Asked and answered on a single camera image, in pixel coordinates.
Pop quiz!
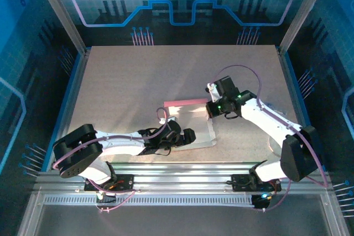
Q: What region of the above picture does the white cable connector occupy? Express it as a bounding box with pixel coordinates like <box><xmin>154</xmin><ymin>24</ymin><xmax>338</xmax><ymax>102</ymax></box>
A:
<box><xmin>96</xmin><ymin>190</ymin><xmax>117</xmax><ymax>203</ymax></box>

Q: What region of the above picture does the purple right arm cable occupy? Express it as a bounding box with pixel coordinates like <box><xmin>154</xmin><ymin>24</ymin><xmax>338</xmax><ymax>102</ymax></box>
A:
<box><xmin>210</xmin><ymin>65</ymin><xmax>330</xmax><ymax>212</ymax></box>

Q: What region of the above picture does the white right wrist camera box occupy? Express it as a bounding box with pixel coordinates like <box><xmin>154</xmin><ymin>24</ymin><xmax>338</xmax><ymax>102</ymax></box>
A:
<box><xmin>206</xmin><ymin>82</ymin><xmax>220</xmax><ymax>102</ymax></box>

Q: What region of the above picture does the black electronics module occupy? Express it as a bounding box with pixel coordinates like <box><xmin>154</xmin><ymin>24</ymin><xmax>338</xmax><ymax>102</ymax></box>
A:
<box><xmin>252</xmin><ymin>193</ymin><xmax>273</xmax><ymax>211</ymax></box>

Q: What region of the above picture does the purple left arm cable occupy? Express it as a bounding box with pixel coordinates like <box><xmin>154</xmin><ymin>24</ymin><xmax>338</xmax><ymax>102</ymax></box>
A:
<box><xmin>52</xmin><ymin>107</ymin><xmax>169</xmax><ymax>214</ymax></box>

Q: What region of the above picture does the aluminium frame post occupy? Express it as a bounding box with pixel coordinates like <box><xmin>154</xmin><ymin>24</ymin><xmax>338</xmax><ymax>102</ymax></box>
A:
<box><xmin>278</xmin><ymin>0</ymin><xmax>334</xmax><ymax>54</ymax></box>
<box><xmin>30</xmin><ymin>0</ymin><xmax>91</xmax><ymax>56</ymax></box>

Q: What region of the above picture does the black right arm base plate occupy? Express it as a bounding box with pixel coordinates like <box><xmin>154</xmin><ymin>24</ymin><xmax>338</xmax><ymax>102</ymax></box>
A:
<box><xmin>231</xmin><ymin>174</ymin><xmax>282</xmax><ymax>192</ymax></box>

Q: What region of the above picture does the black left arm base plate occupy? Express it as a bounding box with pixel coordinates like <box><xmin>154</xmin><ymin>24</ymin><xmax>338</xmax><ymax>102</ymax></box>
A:
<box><xmin>84</xmin><ymin>174</ymin><xmax>135</xmax><ymax>192</ymax></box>

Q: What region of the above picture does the aluminium blue side rail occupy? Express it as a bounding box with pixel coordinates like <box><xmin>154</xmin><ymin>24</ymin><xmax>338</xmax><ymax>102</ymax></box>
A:
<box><xmin>41</xmin><ymin>49</ymin><xmax>91</xmax><ymax>172</ymax></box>
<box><xmin>277</xmin><ymin>46</ymin><xmax>319</xmax><ymax>148</ymax></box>

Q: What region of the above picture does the slotted metal cable duct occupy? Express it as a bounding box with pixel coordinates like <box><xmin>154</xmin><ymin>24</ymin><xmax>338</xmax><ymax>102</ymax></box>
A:
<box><xmin>43</xmin><ymin>195</ymin><xmax>257</xmax><ymax>207</ymax></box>

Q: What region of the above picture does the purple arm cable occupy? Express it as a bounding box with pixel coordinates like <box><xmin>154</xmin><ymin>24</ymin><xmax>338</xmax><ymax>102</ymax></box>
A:
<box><xmin>52</xmin><ymin>107</ymin><xmax>169</xmax><ymax>214</ymax></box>
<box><xmin>210</xmin><ymin>65</ymin><xmax>330</xmax><ymax>212</ymax></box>

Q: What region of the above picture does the pink paper box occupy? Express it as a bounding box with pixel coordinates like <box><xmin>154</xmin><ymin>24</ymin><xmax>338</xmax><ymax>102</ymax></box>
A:
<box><xmin>163</xmin><ymin>98</ymin><xmax>218</xmax><ymax>151</ymax></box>

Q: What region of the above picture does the aluminium extrusion rail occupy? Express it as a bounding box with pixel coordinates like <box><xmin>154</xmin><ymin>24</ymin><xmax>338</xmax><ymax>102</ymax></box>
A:
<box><xmin>34</xmin><ymin>162</ymin><xmax>337</xmax><ymax>192</ymax></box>

